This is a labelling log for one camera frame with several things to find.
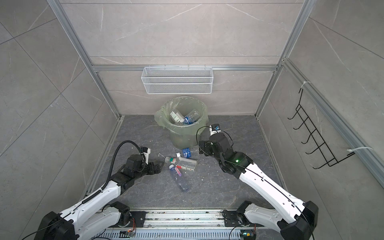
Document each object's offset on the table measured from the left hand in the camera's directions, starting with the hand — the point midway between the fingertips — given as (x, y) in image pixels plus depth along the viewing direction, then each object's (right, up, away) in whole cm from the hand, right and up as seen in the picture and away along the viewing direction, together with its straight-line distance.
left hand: (157, 160), depth 84 cm
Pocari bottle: (+16, +2, +8) cm, 18 cm away
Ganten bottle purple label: (+13, -10, -3) cm, 16 cm away
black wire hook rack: (+78, +15, -16) cm, 81 cm away
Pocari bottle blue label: (+20, +25, +9) cm, 34 cm away
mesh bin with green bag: (+14, +13, +3) cm, 20 cm away
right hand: (+28, +13, -10) cm, 32 cm away
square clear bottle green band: (+16, -3, +8) cm, 18 cm away
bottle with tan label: (+9, +26, +6) cm, 28 cm away
